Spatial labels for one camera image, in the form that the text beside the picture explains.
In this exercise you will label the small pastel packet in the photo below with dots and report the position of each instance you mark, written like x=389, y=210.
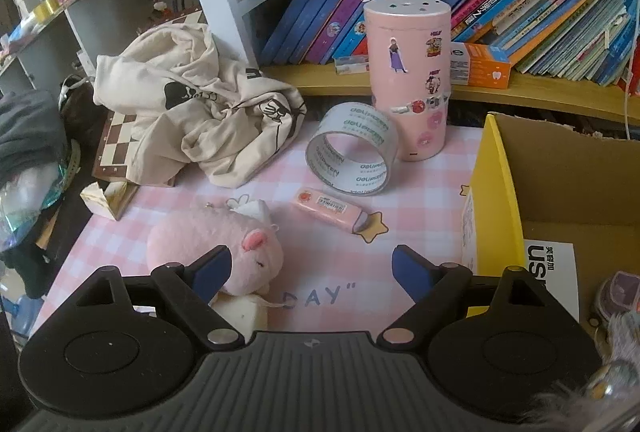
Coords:
x=351, y=64

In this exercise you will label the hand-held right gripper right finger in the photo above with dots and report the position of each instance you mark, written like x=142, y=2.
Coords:
x=410, y=269

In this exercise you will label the grey pink toy robot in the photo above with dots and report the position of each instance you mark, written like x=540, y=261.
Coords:
x=620, y=292

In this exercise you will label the pink plush pig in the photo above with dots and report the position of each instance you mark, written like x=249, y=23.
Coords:
x=200, y=232

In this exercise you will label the large white toothpaste box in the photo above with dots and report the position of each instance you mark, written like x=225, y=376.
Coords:
x=547, y=262

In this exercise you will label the cream fabric pouch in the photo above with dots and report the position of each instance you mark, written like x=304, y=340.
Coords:
x=245, y=309

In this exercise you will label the grey fuzzy sleeve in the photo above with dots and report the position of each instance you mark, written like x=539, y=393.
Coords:
x=600, y=392

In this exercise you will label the clear tape roll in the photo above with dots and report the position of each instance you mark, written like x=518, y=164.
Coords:
x=370, y=127

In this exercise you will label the grey cloth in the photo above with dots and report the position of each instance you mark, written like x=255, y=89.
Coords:
x=30, y=132

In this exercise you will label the beige cloth bag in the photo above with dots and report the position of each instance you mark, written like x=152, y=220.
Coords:
x=200, y=122

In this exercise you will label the iridescent plastic bag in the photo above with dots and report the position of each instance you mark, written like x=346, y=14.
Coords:
x=25, y=212

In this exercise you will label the pink eraser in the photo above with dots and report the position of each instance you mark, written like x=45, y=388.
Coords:
x=325, y=204

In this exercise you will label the pink sticker-covered cylinder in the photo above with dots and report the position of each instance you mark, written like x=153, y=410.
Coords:
x=405, y=87

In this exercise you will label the pink checkered desktop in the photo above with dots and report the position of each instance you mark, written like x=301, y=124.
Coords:
x=430, y=212

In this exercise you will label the wooden chess board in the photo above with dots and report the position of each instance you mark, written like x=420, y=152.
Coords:
x=117, y=147

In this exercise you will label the yellow cardboard box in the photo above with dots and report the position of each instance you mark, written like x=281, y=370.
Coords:
x=492, y=192

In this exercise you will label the gold ribbon roll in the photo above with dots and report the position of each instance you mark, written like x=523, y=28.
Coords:
x=45, y=8

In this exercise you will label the small wooden box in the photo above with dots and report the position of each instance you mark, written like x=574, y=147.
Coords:
x=122, y=199

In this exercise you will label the small orange toothpaste box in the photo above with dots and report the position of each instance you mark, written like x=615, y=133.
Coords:
x=485, y=67

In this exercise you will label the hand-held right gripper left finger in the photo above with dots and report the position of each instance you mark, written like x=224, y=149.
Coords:
x=212, y=269

